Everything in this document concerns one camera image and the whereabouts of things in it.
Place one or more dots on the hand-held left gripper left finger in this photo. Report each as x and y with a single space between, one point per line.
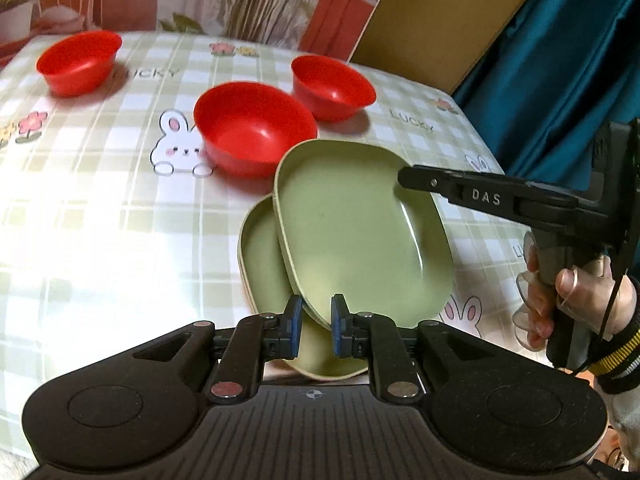
296 320

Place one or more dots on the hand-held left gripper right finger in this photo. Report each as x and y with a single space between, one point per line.
339 327

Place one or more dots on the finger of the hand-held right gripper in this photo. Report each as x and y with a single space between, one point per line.
480 196

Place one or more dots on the green square plate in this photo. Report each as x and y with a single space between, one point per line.
350 225
262 250

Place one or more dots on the person's right forearm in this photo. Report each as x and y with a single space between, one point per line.
620 360

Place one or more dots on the person's right hand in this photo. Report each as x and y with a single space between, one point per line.
570 285

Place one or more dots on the teal curtain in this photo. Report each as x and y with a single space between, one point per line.
575 50

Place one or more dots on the small red bowl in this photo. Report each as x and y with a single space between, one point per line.
77 62
332 87

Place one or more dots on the wooden board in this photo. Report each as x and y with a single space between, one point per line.
435 15

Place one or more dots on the large red bowl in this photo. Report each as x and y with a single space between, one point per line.
250 135

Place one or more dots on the checked rabbit print tablecloth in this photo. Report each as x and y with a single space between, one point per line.
100 210

